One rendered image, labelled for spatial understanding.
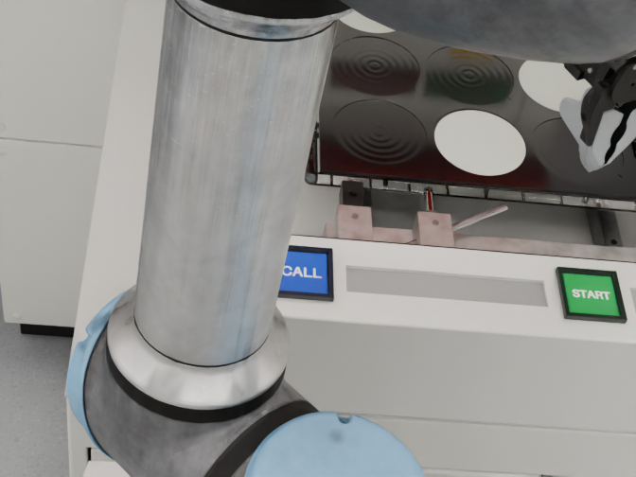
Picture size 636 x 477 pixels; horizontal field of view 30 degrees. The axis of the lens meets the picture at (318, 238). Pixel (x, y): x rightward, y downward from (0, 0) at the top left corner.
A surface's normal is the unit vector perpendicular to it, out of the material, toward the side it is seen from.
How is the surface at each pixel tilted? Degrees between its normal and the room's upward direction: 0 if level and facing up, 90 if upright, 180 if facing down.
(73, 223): 90
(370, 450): 6
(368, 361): 90
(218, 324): 85
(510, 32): 109
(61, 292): 90
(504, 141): 0
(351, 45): 0
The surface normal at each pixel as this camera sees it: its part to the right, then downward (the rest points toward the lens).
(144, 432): -0.44, 0.55
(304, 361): 0.01, 0.75
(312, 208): 0.14, -0.66
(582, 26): 0.27, 0.85
